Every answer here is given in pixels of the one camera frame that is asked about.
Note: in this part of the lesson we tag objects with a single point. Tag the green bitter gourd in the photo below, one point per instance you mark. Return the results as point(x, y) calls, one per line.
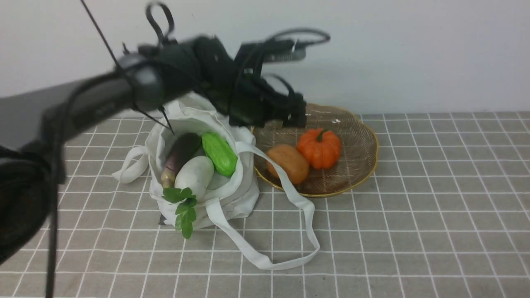
point(218, 150)

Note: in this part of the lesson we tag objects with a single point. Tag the woven bamboo basket tray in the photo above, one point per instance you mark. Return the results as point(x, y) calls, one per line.
point(359, 149)

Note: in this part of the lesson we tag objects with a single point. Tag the purple eggplant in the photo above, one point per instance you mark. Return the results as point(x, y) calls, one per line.
point(180, 153)

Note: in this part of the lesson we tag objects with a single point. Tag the white cloth tote bag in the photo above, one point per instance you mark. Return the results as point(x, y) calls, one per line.
point(225, 198)

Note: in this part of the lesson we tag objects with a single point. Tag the brown potato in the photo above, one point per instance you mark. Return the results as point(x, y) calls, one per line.
point(291, 161)

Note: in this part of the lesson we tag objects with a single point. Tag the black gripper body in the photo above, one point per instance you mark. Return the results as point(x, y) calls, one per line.
point(258, 98)

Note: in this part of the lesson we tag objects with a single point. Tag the orange pumpkin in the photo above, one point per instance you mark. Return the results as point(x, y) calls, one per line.
point(321, 147)

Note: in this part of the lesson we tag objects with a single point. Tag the white radish with leaves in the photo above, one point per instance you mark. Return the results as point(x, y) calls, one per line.
point(189, 190)

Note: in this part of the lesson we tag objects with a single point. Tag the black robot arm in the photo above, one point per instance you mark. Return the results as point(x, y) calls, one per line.
point(33, 133)

